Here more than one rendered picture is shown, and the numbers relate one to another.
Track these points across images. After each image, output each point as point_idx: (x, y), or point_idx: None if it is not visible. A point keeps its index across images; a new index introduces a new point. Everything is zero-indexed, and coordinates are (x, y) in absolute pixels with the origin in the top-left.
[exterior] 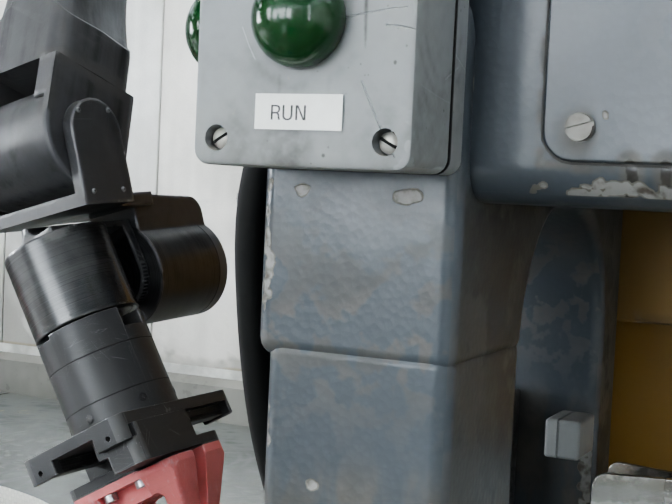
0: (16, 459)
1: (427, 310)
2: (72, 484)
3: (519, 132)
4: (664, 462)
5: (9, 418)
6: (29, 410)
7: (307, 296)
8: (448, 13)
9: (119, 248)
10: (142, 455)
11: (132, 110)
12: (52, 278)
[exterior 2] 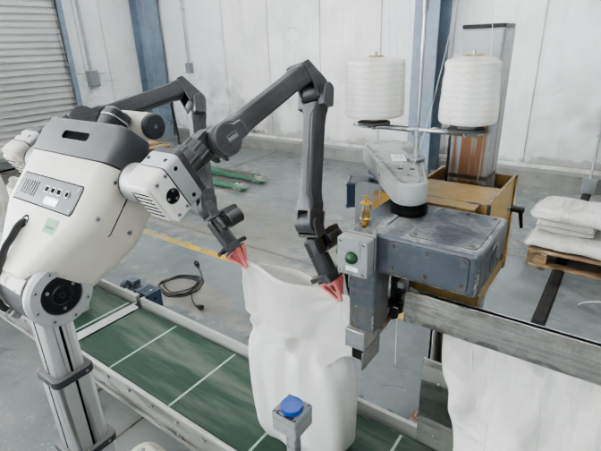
0: (283, 178)
1: (371, 287)
2: (300, 187)
3: (384, 266)
4: None
5: (278, 162)
6: (283, 158)
7: (354, 282)
8: (372, 255)
9: (323, 237)
10: (330, 282)
11: (310, 54)
12: (312, 249)
